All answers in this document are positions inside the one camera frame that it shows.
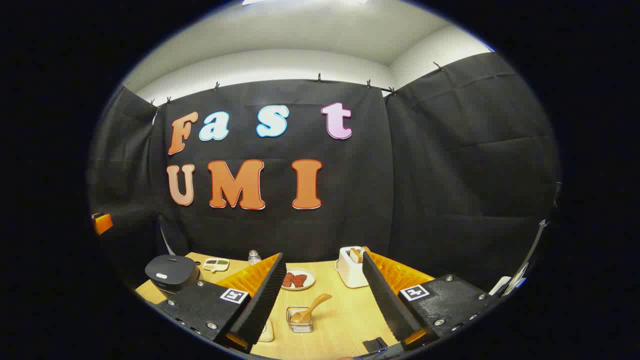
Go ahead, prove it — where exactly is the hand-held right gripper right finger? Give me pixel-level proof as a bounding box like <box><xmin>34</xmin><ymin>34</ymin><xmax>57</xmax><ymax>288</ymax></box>
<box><xmin>361</xmin><ymin>251</ymin><xmax>503</xmax><ymax>351</ymax></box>

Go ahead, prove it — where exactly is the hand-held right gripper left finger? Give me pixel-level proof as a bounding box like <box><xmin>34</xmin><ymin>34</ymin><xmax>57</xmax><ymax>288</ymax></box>
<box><xmin>156</xmin><ymin>252</ymin><xmax>288</xmax><ymax>354</ymax></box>

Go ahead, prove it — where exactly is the wooden spoon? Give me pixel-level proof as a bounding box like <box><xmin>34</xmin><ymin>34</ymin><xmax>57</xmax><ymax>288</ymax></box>
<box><xmin>291</xmin><ymin>293</ymin><xmax>333</xmax><ymax>324</ymax></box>

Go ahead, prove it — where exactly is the black and beige rice cooker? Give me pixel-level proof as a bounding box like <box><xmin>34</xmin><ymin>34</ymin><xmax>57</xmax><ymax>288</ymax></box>
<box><xmin>145</xmin><ymin>254</ymin><xmax>201</xmax><ymax>294</ymax></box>

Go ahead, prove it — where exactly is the white toaster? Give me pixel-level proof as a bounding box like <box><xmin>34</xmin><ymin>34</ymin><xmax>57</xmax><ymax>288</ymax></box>
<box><xmin>335</xmin><ymin>246</ymin><xmax>371</xmax><ymax>289</ymax></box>

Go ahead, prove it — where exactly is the white round plate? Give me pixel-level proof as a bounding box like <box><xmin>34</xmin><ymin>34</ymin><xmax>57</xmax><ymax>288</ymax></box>
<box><xmin>281</xmin><ymin>268</ymin><xmax>316</xmax><ymax>291</ymax></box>

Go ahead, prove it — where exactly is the black backdrop cloth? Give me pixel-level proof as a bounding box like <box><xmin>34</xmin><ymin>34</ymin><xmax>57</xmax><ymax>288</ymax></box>
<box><xmin>87</xmin><ymin>51</ymin><xmax>560</xmax><ymax>293</ymax></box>

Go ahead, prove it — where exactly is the ceiling light panel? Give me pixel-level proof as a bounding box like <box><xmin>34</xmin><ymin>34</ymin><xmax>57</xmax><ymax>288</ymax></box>
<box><xmin>242</xmin><ymin>0</ymin><xmax>368</xmax><ymax>7</ymax></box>

